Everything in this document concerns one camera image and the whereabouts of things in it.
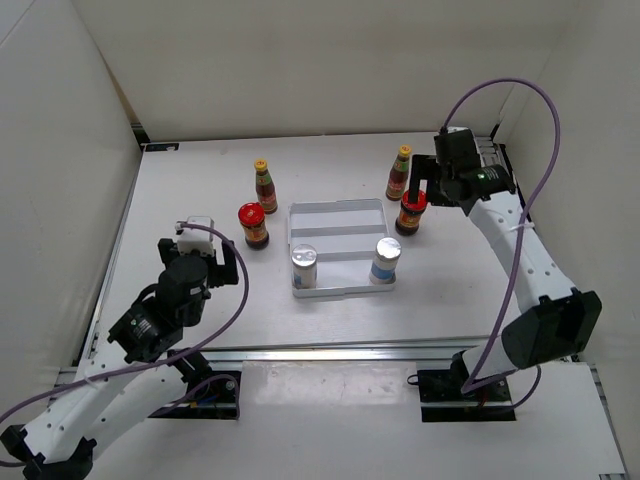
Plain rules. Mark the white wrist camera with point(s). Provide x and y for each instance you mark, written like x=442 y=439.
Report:
x=192 y=241
x=453 y=129

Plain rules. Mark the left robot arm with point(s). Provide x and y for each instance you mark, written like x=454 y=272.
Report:
x=137 y=372

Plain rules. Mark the left tall sauce bottle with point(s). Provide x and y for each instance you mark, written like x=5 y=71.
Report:
x=265 y=188

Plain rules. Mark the aluminium frame rail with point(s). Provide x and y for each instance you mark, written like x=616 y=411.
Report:
x=439 y=351

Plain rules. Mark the right tall sauce bottle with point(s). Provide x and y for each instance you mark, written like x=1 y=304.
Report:
x=399 y=174

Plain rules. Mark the red-lid sauce jar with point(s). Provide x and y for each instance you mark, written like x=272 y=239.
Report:
x=251 y=217
x=408 y=220

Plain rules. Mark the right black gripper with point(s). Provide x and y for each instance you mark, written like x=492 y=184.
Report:
x=424 y=168

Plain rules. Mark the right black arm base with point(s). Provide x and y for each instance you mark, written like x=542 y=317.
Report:
x=442 y=400

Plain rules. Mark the left black corner label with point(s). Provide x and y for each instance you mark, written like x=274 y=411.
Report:
x=162 y=147

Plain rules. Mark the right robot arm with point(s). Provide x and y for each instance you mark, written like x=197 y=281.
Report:
x=556 y=319

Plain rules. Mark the tall sauce bottle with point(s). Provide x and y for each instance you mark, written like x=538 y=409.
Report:
x=399 y=174
x=265 y=188

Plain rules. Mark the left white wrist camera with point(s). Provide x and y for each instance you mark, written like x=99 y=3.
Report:
x=192 y=241

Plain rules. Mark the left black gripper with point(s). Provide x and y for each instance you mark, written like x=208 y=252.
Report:
x=223 y=273

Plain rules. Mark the white silver-cap shaker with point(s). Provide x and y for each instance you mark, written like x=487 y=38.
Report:
x=304 y=266
x=386 y=255

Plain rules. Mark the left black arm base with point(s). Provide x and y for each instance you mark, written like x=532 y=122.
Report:
x=212 y=392

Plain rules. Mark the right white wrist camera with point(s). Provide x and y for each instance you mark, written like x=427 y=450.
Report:
x=453 y=129

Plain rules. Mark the white divided organizer tray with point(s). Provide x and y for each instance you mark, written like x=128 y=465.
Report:
x=344 y=235

